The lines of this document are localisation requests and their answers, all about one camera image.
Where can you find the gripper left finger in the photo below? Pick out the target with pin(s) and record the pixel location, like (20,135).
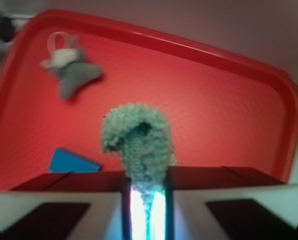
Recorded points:
(67,206)

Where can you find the blue rectangular block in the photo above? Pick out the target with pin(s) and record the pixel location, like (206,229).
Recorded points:
(66,161)

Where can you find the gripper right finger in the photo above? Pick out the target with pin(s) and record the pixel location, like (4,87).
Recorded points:
(229,203)

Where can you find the light blue cloth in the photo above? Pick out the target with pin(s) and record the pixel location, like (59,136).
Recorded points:
(141,136)

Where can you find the orange plastic tray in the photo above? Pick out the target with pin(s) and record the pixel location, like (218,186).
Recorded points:
(224,109)

